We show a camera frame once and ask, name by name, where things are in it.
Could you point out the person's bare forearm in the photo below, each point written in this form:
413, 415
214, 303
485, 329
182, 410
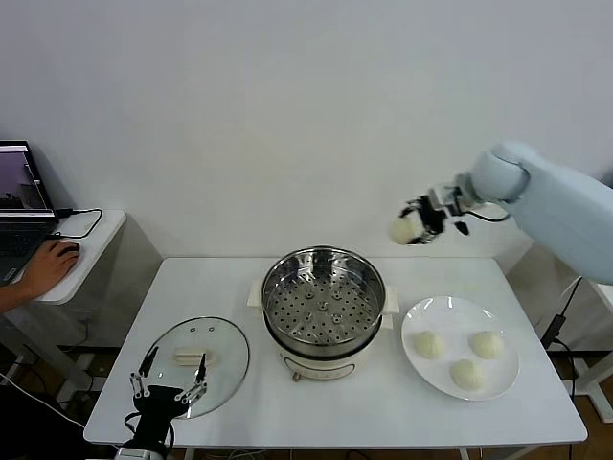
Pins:
9, 299

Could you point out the white steamed baozi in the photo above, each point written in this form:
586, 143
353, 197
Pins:
487, 345
467, 375
429, 345
401, 231

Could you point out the white rounded side table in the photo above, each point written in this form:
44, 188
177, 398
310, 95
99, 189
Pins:
96, 239

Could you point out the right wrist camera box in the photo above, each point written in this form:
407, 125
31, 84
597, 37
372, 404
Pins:
443, 201

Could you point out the white round plate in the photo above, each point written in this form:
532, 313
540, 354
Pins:
455, 321

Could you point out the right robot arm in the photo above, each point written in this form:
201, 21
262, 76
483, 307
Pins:
551, 201

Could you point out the person's bare hand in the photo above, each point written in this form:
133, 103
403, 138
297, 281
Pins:
48, 270

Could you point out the round glass pot lid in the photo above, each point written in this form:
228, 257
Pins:
220, 345

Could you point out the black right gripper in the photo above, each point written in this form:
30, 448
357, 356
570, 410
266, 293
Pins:
438, 220

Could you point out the dark laptop with lit screen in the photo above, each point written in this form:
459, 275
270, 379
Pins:
19, 239

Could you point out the stainless steel steamer basket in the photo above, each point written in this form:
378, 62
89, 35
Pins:
325, 311

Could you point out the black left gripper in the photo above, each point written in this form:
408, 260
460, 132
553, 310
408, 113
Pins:
158, 412

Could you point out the white labelled side table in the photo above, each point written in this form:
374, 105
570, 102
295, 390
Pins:
591, 378

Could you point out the black computer mouse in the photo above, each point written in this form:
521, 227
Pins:
73, 247

